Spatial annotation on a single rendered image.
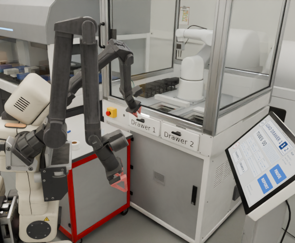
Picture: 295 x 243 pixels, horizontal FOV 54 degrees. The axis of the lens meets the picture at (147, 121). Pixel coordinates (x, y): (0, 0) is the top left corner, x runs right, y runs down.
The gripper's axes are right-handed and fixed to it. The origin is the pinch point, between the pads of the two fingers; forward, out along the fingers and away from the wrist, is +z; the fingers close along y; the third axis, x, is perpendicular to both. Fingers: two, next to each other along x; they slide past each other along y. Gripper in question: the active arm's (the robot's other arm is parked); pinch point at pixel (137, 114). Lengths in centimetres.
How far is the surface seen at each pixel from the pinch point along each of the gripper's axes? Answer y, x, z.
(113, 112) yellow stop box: 0.9, 32.1, 10.7
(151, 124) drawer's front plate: 2.5, -5.1, 11.3
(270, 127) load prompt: 6, -88, -18
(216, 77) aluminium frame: 26, -50, -22
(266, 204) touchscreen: -34, -102, -27
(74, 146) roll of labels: -41.5, 22.0, -5.7
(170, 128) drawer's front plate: 3.4, -22.0, 9.7
